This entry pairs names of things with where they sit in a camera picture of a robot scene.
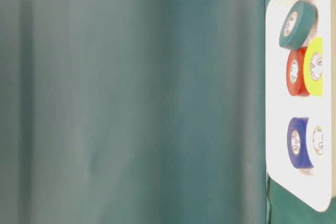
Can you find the red tape roll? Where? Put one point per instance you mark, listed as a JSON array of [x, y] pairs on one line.
[[294, 73]]

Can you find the blue tape roll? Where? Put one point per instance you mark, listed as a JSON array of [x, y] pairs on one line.
[[297, 143]]

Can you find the yellow tape roll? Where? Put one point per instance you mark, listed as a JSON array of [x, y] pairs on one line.
[[313, 67]]

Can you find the white tape roll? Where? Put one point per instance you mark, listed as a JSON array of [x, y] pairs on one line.
[[315, 142]]

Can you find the green tape roll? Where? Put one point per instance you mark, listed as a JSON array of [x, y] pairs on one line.
[[297, 25]]

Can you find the green table cloth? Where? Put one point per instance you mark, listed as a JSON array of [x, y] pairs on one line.
[[137, 111]]

